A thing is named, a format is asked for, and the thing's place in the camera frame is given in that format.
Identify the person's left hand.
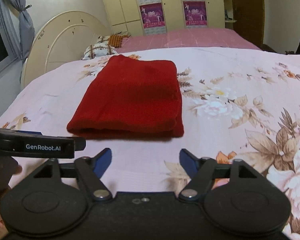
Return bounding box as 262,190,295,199
0,165,23,239

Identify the brown wooden door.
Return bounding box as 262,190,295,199
232,0,264,48

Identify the red embellished sweater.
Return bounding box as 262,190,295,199
66,55,184,139

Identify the orange striped pillow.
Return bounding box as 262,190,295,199
108,31,130,48

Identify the cream wardrobe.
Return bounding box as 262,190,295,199
103,0,229,36

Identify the cream arched headboard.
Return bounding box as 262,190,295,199
20,10,111,89

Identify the lower right purple poster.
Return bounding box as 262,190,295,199
183,1,207,28

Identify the floral pink quilt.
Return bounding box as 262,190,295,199
0,47,300,239

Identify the white patterned pillow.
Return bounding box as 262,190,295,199
82,36,117,60

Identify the grey blue curtain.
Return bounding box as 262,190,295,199
8,0,35,63

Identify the lower left purple poster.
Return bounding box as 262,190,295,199
139,3,167,35

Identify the pink bed sheet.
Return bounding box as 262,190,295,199
116,28,259,53

